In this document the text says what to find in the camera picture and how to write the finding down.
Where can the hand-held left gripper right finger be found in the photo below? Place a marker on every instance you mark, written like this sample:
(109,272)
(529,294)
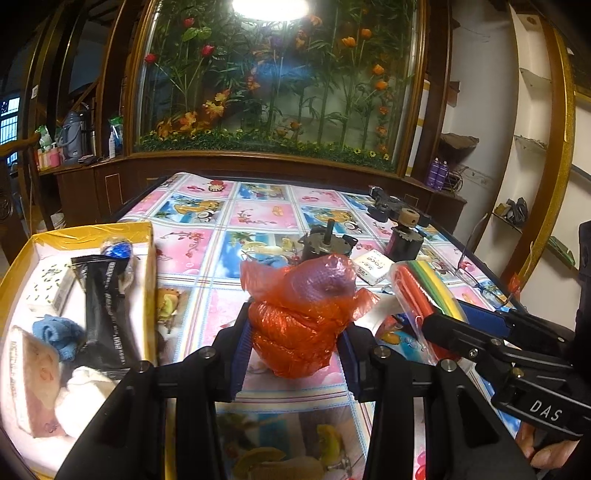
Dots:
(349,369)

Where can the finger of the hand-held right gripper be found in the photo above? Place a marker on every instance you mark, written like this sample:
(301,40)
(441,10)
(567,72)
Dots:
(485,319)
(452,330)

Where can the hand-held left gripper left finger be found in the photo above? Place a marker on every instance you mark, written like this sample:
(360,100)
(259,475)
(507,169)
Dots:
(240,360)

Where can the coloured cloth pack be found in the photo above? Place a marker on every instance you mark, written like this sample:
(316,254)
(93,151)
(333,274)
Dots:
(429,288)

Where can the orange and blue pack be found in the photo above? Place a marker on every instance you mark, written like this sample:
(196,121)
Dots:
(397,330)

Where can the orange plastic bag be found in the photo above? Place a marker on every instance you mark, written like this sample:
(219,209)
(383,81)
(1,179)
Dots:
(291,332)

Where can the yellow cardboard box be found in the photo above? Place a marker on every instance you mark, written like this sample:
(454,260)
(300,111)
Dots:
(148,300)

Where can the black foil packet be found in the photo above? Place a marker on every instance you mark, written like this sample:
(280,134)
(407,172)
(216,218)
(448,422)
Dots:
(104,314)

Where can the white cloth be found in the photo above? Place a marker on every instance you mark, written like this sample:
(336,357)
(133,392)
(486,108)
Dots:
(85,397)

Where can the blue white plastic-wrapped bundle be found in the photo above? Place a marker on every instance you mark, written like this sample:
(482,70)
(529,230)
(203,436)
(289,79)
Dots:
(117,250)

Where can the blue towel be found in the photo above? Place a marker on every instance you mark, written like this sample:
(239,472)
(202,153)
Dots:
(60,334)

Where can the pink tissue pack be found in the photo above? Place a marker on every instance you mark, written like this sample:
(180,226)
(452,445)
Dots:
(34,383)

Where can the white tissue pack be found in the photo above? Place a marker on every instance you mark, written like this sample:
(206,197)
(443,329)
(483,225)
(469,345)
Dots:
(46,286)

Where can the person's right hand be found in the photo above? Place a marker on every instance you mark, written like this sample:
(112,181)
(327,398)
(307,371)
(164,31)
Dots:
(547,454)

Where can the eyeglasses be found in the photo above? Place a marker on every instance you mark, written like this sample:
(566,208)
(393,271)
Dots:
(467,276)

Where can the black motor with wooden wheel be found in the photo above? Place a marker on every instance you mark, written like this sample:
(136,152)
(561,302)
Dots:
(404,244)

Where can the small white box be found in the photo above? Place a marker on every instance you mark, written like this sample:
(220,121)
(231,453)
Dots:
(373,270)

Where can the dark crumpled object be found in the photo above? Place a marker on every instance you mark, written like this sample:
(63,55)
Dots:
(515,211)

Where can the black plastic gadget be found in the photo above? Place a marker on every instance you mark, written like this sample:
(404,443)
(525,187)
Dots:
(388,207)

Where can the purple bottle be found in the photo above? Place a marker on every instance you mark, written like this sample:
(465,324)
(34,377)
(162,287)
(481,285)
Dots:
(433,174)
(442,176)

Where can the small red round ornament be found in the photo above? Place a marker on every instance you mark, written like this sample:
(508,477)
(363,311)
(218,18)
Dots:
(216,186)

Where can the brown wood piece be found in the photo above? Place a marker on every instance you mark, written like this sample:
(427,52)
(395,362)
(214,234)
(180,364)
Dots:
(455,143)

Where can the gold framed shelf unit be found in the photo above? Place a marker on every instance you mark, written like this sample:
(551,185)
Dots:
(558,138)

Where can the wooden display cabinet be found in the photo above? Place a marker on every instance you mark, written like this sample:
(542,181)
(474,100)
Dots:
(138,180)

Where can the white bucket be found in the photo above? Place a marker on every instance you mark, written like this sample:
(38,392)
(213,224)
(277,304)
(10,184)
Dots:
(55,222)

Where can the white spray bottle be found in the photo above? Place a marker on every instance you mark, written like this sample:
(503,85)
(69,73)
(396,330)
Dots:
(114,143)

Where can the flower display glass panel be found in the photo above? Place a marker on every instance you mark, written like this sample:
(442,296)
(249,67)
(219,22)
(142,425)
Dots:
(277,92)

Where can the pink container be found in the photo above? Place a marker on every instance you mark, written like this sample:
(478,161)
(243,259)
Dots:
(51,159)

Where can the blue grey thermos jug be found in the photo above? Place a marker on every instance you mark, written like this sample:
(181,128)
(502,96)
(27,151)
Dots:
(74,138)

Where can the carved wooden chair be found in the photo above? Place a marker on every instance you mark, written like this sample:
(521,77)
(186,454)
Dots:
(18,184)

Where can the green packet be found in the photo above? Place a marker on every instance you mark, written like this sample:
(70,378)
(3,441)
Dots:
(45,137)

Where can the barred window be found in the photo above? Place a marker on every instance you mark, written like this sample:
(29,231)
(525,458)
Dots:
(9,120)

